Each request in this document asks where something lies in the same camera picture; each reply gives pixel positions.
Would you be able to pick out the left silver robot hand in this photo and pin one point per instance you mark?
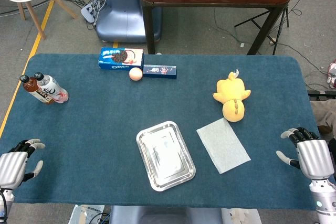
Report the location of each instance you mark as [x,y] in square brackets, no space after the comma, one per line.
[13,166]

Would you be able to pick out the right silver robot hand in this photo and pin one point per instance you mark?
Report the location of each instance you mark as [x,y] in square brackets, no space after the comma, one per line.
[315,158]

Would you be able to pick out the white paper towel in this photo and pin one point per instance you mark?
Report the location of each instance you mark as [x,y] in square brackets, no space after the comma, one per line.
[223,145]

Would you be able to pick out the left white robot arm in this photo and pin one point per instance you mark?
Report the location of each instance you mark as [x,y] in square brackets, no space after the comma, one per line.
[8,199]

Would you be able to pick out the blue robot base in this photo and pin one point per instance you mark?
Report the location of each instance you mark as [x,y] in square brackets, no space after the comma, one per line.
[120,16]

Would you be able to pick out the silver metal tray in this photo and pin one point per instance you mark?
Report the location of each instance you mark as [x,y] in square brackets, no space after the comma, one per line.
[165,155]

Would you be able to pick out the brown fabric bundle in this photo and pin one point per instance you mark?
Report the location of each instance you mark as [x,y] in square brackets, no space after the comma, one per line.
[325,113]

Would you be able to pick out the brown tea bottle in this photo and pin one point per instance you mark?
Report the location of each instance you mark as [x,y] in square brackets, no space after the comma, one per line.
[32,89]

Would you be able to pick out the white printed box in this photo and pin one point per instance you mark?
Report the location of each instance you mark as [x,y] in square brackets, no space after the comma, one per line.
[84,213]

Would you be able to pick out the pink white shoe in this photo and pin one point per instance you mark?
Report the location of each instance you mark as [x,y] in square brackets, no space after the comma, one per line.
[333,74]

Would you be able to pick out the blue table cloth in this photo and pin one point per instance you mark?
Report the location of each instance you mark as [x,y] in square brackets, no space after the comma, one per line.
[92,129]

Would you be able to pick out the clear bottle white label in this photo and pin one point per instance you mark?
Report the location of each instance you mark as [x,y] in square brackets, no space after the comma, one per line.
[52,87]

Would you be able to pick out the yellow plush toy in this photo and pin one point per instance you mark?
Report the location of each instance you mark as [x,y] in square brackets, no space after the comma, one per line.
[231,90]

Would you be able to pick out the small white floor plug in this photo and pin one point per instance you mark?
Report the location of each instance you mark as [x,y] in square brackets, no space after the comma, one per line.
[242,44]

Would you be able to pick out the black tripod stand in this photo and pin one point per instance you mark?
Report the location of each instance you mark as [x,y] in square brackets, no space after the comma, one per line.
[284,16]

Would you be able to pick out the blue Oreo cookie box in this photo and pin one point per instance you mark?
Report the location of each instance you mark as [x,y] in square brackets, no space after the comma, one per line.
[118,58]

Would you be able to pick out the peach coloured ball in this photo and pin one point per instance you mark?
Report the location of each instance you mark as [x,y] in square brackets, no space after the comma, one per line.
[135,74]

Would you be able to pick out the grey blue robot torso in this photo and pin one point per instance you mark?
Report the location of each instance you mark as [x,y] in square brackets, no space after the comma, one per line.
[162,214]

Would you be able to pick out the white power strip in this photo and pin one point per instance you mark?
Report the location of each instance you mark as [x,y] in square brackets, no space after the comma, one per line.
[90,11]

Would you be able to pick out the dark blue narrow box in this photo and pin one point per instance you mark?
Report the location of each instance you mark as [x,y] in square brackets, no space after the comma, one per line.
[160,72]

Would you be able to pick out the black metal rail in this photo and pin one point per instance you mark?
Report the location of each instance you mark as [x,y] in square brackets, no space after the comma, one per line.
[320,94]

